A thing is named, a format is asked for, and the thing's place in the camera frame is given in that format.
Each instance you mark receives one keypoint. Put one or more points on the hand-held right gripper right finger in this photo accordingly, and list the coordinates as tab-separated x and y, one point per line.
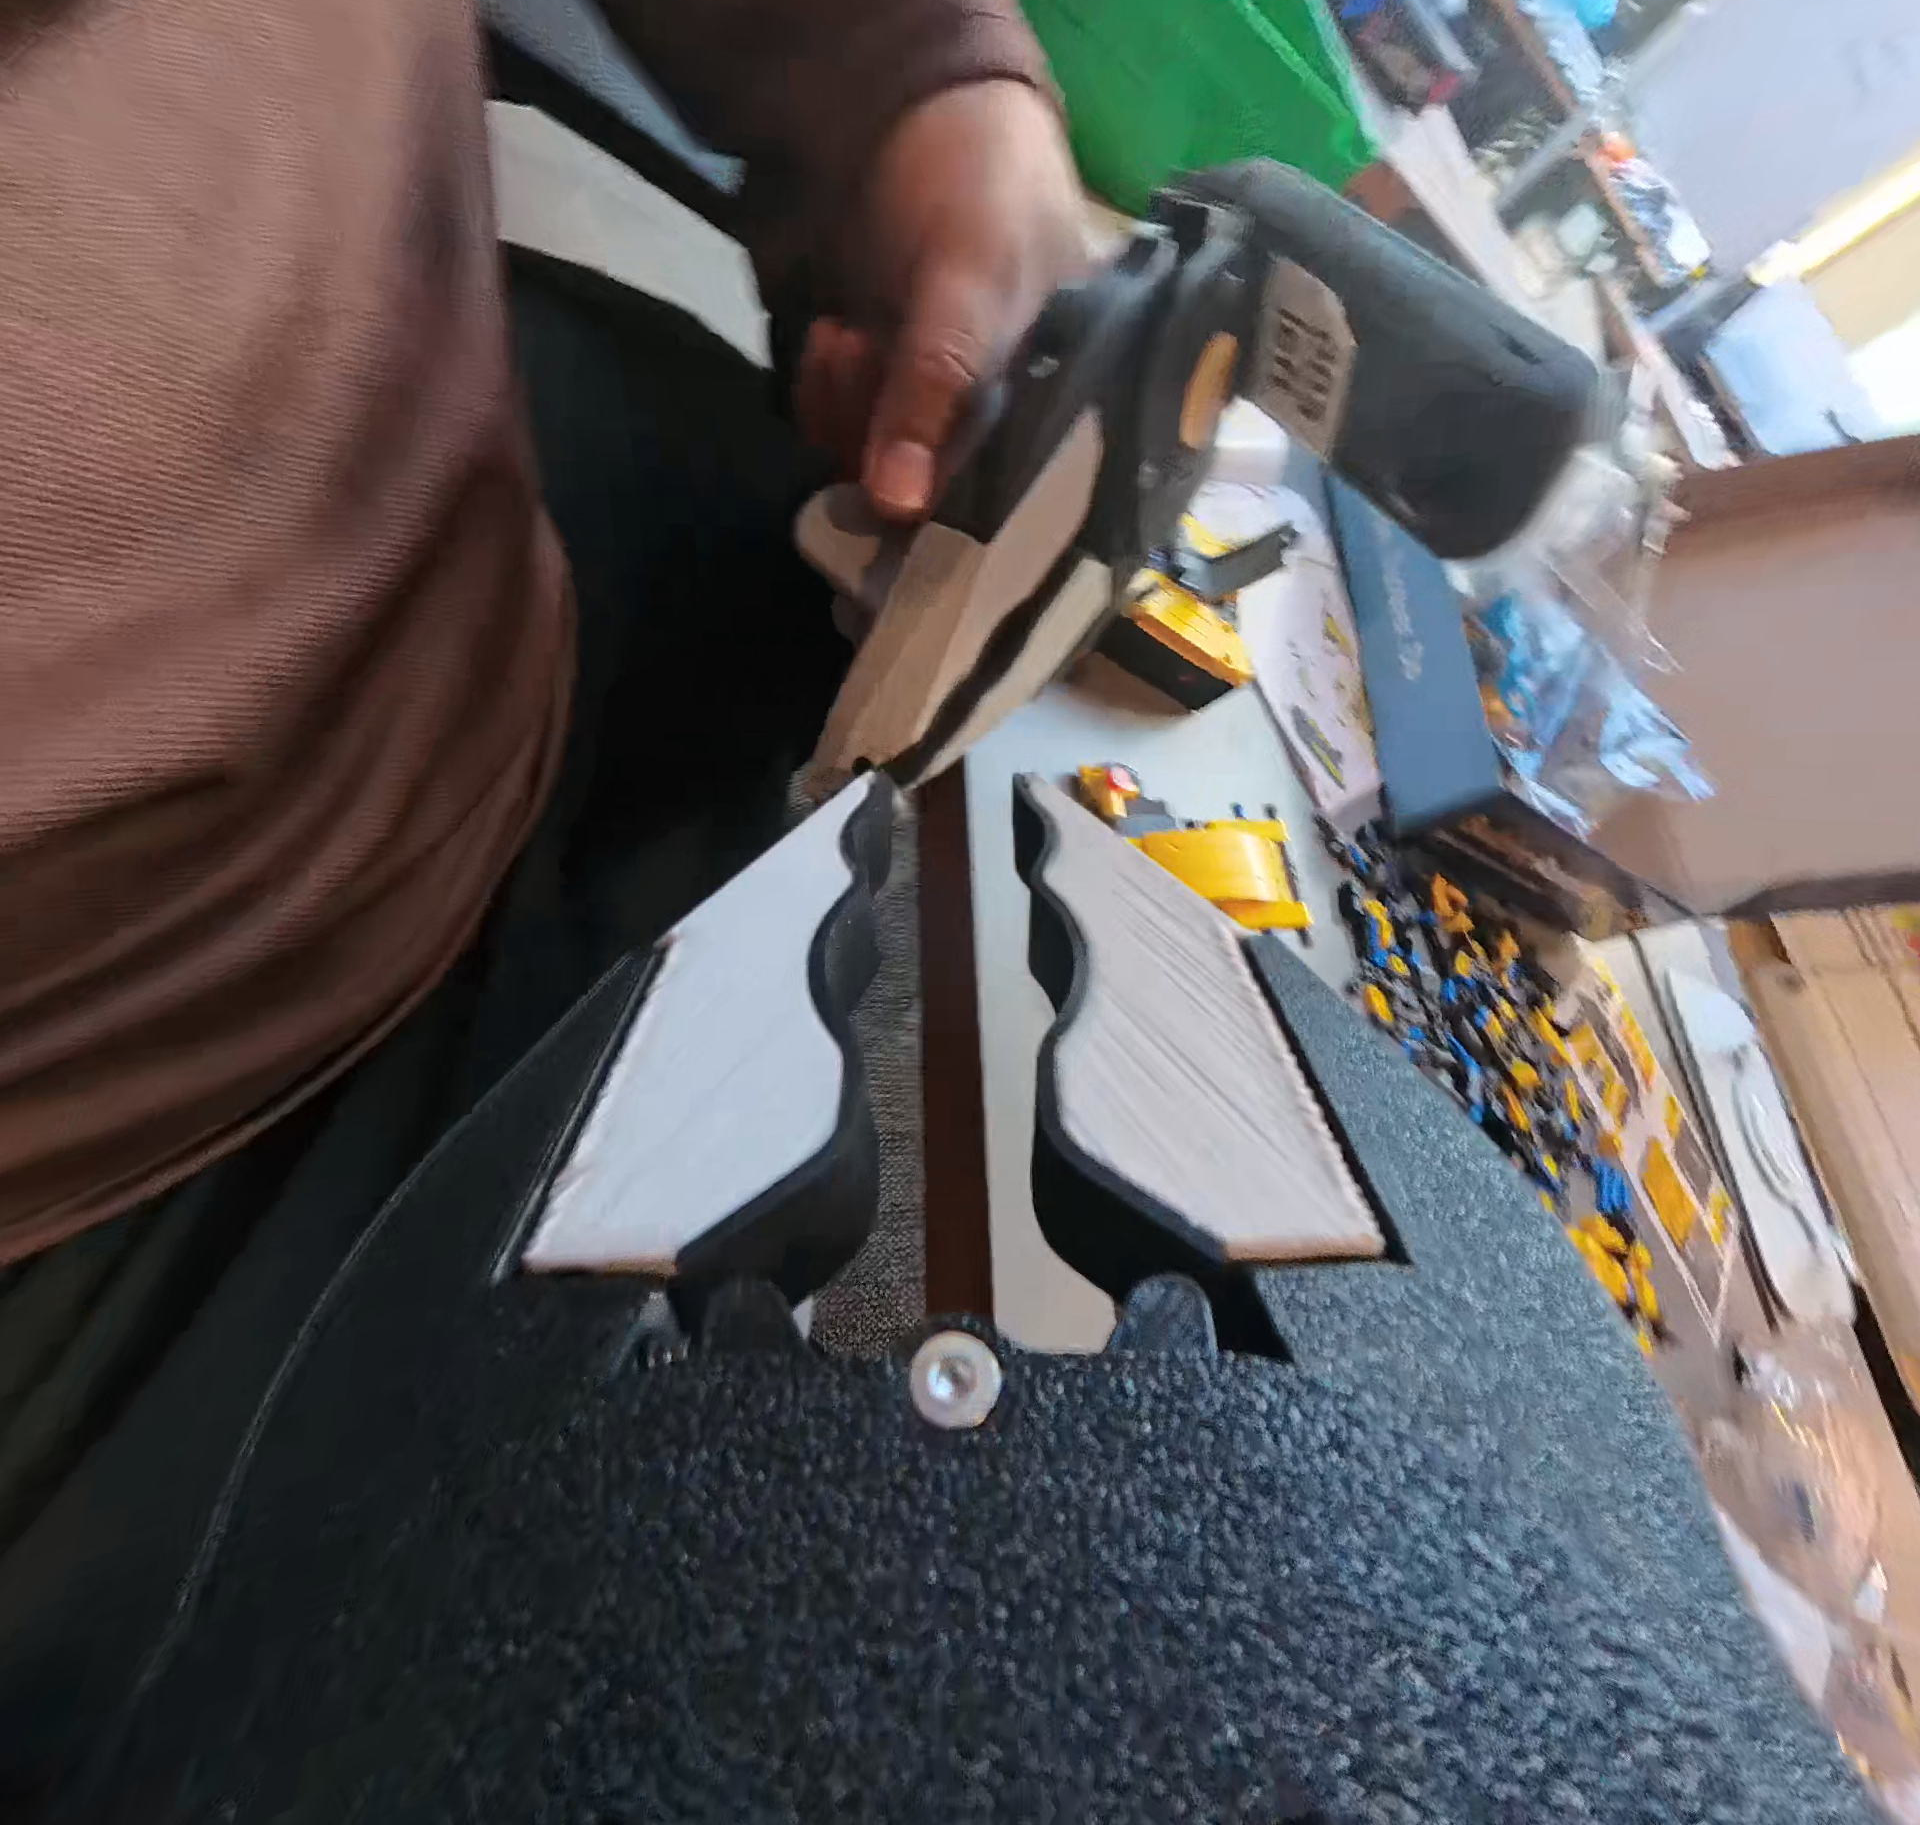
1213	1091

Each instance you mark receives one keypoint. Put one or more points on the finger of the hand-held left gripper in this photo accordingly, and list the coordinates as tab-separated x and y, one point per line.
960	595
1035	648

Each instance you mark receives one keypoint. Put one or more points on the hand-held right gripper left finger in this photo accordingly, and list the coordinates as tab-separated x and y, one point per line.
720	1091

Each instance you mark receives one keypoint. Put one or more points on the black yellow toy base assembly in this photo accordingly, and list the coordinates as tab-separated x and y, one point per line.
1186	639

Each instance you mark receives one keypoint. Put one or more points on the person's left forearm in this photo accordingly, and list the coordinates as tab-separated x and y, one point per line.
796	27

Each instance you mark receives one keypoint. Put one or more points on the grey desk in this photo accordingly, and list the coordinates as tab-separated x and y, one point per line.
1022	723

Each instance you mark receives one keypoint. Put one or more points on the person's left hand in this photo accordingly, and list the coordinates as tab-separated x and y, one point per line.
945	249

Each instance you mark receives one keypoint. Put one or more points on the yellow grey toy hood assembly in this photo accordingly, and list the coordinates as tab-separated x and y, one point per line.
1229	864

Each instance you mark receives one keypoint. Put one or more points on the pile of small loose bricks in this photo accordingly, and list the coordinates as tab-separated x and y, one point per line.
1483	1017

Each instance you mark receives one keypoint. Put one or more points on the open instruction booklet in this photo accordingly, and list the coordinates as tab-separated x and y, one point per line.
1319	683

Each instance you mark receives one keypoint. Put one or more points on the blue cardboard box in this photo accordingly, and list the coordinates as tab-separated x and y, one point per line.
1424	683

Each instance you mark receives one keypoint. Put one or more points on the background monitor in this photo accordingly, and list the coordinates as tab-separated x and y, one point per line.
1786	363

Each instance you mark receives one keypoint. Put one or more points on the clear bag with blue parts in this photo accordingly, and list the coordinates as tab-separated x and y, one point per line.
1606	714

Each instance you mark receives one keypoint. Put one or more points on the green plastic bin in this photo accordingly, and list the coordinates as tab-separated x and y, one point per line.
1171	42

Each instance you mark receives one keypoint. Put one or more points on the white rounded tray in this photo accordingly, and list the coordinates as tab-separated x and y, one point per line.
1769	1135

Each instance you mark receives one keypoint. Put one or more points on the person's brown shirt torso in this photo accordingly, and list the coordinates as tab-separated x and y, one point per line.
223	503

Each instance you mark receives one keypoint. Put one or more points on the clear plastic bag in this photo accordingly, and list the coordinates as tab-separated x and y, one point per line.
1814	1555

